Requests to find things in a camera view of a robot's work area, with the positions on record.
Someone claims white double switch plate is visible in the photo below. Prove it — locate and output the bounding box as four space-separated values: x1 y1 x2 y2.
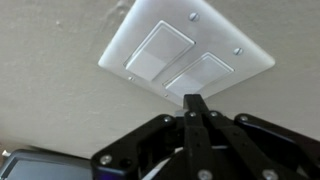
97 0 277 108

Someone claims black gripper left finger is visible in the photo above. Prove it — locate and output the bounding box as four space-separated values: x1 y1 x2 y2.
90 94 214 180

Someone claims dark grey bin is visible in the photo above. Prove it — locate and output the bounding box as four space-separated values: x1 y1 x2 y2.
0 148 93 180

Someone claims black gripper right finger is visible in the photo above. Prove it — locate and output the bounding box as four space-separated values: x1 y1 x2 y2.
194 94 320 180

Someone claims white rocker light switch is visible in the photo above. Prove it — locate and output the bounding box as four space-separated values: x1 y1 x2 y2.
162 51 236 100
123 19 197 83

